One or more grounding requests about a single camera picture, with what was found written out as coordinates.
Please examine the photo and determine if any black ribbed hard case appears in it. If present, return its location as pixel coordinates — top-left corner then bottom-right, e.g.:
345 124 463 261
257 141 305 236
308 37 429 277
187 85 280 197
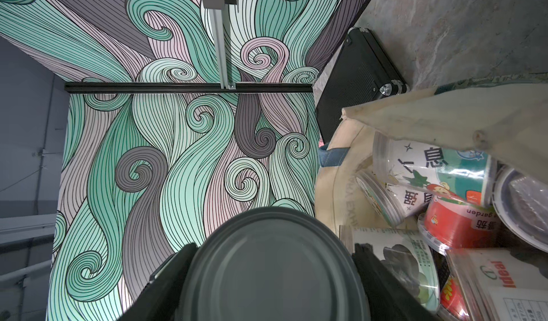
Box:
316 28 410 143

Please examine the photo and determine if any clear jar ideal label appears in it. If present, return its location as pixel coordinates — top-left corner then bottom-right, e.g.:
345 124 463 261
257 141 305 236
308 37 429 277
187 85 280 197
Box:
447 248 547 321

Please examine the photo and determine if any red tomato seed jar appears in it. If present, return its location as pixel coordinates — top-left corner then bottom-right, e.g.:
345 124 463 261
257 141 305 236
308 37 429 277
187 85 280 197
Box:
418 196 500 256

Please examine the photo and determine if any silver aluminium wall rail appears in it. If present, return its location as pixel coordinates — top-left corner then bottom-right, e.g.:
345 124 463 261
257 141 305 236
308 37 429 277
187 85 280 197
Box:
202 0 237 90

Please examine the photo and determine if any cream canvas tote bag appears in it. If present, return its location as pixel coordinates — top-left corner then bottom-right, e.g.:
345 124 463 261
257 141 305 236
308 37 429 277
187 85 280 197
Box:
315 73 547 232

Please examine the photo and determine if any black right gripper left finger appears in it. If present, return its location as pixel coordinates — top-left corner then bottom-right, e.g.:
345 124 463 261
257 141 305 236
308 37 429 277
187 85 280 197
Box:
119 243 198 320

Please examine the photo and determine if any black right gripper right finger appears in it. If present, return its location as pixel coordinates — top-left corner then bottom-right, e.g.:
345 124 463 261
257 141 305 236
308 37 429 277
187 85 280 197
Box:
352 243 436 321

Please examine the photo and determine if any clear jar cartoon leaf lid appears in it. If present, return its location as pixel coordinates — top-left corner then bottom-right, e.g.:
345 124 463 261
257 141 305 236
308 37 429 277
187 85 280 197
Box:
372 132 497 207

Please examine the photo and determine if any black wall rail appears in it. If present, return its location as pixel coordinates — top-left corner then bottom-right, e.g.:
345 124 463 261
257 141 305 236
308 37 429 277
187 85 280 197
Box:
65 83 313 94

